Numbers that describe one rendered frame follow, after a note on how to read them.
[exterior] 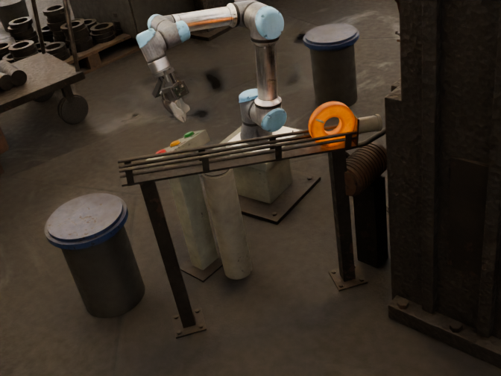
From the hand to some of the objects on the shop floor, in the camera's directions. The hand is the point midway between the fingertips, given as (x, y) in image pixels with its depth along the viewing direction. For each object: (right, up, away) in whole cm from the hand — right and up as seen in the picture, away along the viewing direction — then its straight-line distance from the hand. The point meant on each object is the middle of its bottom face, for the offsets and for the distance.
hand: (181, 118), depth 239 cm
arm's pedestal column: (+34, -29, +69) cm, 82 cm away
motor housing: (+74, -58, +14) cm, 95 cm away
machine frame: (+138, -57, -2) cm, 149 cm away
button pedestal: (+7, -59, +31) cm, 67 cm away
